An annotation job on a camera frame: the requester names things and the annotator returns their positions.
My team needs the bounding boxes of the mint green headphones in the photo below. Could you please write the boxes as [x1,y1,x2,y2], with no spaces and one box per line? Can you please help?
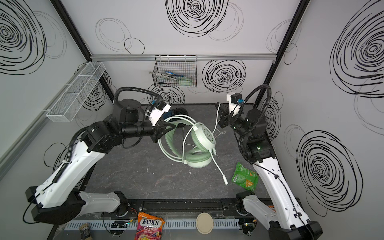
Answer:
[158,114,229,185]

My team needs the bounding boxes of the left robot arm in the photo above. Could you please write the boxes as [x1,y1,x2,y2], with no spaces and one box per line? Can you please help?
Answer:
[26,87,175,225]

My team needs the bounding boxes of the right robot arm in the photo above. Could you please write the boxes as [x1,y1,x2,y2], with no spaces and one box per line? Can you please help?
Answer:
[217,84,323,240]

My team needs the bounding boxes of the green item in basket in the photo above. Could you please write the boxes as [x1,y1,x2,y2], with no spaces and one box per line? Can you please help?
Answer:
[177,76,197,88]

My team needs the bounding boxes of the green snack bag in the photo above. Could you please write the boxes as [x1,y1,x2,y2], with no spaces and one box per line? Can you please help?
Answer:
[231,162,259,192]

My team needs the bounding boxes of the pink Fox's candy bag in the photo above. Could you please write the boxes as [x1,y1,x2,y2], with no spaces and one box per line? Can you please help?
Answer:
[135,213,165,240]

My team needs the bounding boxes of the round beige lid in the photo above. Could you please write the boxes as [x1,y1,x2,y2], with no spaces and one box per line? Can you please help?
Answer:
[196,213,214,235]

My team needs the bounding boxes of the aluminium wall rail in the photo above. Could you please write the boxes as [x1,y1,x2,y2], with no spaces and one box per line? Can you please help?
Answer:
[91,53,277,62]

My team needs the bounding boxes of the black wire basket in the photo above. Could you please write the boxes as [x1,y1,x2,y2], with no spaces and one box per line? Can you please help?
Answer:
[151,60,198,88]

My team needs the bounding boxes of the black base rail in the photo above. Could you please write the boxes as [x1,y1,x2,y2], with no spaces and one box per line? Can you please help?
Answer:
[125,198,246,218]

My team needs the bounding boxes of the white slotted cable duct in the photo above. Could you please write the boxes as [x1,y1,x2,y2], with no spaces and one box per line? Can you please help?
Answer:
[64,219,241,231]

